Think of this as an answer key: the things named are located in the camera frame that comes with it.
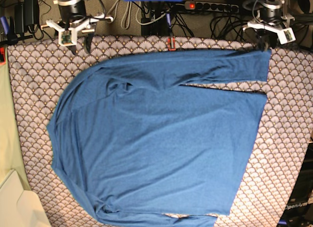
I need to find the black OpenArm case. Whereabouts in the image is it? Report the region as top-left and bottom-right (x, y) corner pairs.
(277, 143), (313, 227)

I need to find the grey looped cable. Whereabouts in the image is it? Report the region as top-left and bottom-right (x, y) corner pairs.
(106, 0), (134, 30)

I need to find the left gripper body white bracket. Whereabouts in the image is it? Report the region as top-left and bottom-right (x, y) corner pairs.
(242, 13), (296, 45)

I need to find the blue long-sleeve T-shirt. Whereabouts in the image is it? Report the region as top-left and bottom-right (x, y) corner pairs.
(47, 50), (271, 227)

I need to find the patterned fan-motif tablecloth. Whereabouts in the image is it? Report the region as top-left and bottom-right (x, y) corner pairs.
(8, 36), (313, 227)

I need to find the red black table clamp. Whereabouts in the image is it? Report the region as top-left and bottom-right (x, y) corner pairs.
(167, 37), (176, 51)

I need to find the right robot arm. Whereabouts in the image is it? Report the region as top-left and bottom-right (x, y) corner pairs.
(41, 0), (113, 54)

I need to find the red clamp left edge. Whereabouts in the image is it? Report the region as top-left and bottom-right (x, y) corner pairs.
(0, 47), (6, 66)

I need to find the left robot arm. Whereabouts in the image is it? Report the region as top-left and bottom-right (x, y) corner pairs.
(106, 0), (295, 51)

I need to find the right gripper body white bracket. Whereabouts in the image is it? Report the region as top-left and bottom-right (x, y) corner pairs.
(41, 13), (113, 46)

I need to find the black power strip red switch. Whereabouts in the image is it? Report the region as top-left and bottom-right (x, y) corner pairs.
(184, 1), (240, 14)

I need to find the black adapter top left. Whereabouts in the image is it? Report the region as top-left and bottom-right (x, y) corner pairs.
(14, 0), (40, 34)

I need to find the white plastic bin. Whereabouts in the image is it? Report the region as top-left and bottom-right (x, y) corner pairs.
(0, 168), (52, 227)

